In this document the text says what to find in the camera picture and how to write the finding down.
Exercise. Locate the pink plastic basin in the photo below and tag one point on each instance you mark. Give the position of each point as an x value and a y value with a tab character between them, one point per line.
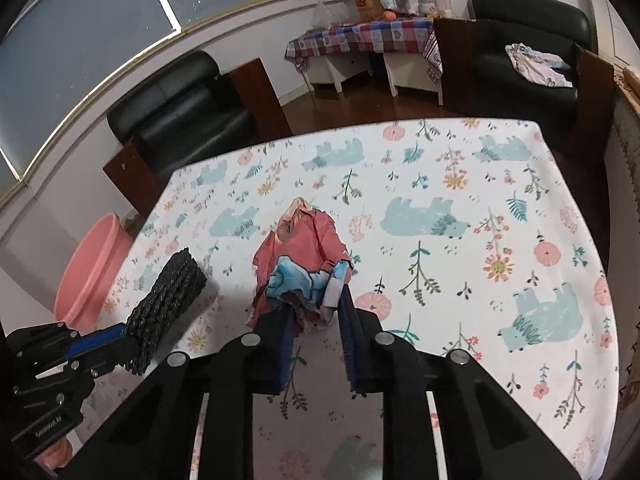
85	270

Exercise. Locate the white low table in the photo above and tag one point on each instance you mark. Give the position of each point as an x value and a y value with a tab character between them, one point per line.
337	70
410	75

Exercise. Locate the pink and blue cloth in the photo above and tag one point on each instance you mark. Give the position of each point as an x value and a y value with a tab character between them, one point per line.
300	245

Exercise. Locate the beige lace-trimmed furniture cover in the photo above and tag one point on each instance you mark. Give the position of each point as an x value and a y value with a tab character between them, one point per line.
627	210

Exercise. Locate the pink quilt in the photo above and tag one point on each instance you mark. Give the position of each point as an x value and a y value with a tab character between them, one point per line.
631	85

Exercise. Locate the black leather armchair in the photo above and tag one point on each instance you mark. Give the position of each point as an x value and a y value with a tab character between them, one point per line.
175	110
525	10

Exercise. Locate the grey window blind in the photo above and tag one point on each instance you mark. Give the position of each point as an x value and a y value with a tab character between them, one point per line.
75	35

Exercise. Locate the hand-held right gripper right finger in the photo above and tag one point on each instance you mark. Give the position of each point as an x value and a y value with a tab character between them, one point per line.
346	350

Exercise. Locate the plastic drink cup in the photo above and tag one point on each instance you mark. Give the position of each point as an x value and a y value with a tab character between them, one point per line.
443	7

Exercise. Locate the brown wooden side panel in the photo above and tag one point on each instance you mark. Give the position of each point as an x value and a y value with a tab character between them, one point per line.
452	65
595	95
132	175
260	95

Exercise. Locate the small orange fruit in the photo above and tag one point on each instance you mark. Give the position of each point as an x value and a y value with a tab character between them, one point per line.
389	15

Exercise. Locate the plaid tablecloth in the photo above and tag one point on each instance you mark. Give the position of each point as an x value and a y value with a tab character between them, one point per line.
360	37

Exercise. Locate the translucent plastic bag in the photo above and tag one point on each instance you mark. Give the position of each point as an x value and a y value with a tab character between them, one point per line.
327	15

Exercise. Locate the floral bear printed tablecloth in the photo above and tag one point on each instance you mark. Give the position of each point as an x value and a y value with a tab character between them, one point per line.
450	170

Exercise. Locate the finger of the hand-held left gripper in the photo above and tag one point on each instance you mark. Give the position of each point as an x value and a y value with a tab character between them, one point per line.
107	362
97	341

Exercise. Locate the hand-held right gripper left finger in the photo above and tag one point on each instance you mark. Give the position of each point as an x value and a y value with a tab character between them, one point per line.
287	355

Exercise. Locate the light printed cloth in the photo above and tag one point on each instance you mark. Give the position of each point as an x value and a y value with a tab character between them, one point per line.
537	65

